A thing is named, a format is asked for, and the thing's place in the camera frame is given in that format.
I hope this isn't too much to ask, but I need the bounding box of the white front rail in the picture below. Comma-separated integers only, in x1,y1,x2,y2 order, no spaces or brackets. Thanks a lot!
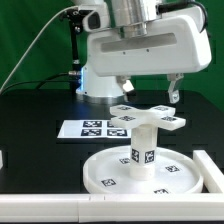
0,193,224,223

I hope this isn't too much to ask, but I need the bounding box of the black cable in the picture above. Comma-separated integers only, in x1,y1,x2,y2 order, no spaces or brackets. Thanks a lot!
0,71,82,96

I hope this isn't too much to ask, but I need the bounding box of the black camera stand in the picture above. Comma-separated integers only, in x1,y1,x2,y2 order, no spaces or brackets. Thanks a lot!
60,9,84,93

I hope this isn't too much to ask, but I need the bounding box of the grey braided robot cable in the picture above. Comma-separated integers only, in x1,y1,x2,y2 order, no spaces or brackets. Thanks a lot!
156,0,209,34

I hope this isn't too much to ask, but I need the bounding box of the white cross-shaped table base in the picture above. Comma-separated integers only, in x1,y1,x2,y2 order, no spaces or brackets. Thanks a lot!
110,105,186,131

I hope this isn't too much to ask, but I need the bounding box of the white left rail stub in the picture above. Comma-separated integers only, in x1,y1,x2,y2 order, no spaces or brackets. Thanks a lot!
0,150,3,170

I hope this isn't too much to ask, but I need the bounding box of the white right rail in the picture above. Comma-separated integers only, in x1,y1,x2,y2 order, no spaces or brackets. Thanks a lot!
193,150,224,194

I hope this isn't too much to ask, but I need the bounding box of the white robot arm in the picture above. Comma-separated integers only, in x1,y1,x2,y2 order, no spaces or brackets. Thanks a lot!
73,0,211,104

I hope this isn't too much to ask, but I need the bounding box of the white round table top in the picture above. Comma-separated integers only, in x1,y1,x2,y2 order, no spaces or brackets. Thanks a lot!
83,146,203,194

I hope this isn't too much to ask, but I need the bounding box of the white rail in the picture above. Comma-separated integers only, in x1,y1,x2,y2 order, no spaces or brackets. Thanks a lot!
193,150,224,194
0,193,224,223

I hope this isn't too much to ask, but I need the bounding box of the white marker sheet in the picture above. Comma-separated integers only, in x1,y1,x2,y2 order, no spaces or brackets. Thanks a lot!
57,120,131,139

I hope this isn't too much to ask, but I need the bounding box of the white cable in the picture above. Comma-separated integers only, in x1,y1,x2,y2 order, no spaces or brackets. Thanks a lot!
0,5,79,94

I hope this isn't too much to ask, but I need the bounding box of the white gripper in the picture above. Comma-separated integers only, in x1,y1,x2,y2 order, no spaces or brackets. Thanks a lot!
86,6,211,104

